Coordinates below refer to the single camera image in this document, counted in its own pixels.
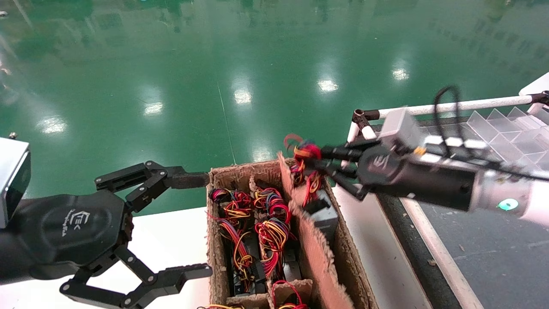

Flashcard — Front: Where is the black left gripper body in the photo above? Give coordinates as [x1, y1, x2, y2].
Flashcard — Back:
[0, 191, 134, 286]

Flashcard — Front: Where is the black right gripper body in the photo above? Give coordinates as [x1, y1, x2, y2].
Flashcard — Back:
[356, 144, 477, 212]

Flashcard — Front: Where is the black corner pipe connector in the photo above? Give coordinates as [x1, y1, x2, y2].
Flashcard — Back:
[352, 109, 380, 129]

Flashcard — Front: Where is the brown cardboard box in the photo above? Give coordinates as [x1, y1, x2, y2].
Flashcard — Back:
[206, 159, 378, 309]

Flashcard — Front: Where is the short cardboard cross divider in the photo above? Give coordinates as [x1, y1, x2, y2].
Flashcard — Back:
[226, 279, 316, 309]

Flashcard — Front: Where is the clear acrylic divider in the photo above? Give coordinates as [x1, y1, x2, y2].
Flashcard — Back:
[467, 107, 549, 172]

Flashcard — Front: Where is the white flat panel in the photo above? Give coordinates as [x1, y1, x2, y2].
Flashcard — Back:
[519, 72, 549, 97]

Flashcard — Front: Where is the white frame leg pipe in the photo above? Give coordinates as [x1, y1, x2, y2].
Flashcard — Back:
[341, 122, 360, 170]

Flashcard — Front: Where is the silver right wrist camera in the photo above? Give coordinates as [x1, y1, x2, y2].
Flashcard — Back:
[377, 108, 425, 148]

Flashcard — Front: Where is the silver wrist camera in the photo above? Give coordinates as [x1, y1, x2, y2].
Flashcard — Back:
[0, 137, 31, 229]
[377, 108, 425, 148]

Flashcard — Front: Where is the white lengthwise frame pipe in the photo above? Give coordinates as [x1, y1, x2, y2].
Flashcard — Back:
[360, 124, 485, 309]

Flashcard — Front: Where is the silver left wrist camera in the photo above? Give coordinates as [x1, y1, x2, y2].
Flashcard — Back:
[0, 137, 31, 229]

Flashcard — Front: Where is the white crosswise frame pipe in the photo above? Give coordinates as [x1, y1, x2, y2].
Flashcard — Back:
[377, 95, 534, 120]

